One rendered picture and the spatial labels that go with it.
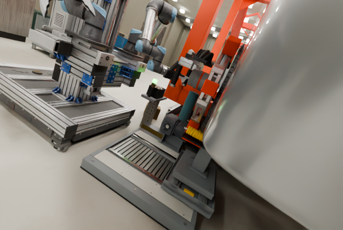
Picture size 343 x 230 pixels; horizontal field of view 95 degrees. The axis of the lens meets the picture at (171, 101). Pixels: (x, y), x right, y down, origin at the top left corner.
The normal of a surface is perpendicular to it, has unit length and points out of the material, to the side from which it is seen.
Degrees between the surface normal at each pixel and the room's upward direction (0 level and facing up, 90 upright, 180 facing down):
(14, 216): 0
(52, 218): 0
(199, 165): 90
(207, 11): 90
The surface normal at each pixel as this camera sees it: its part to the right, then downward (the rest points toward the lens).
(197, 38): -0.31, 0.11
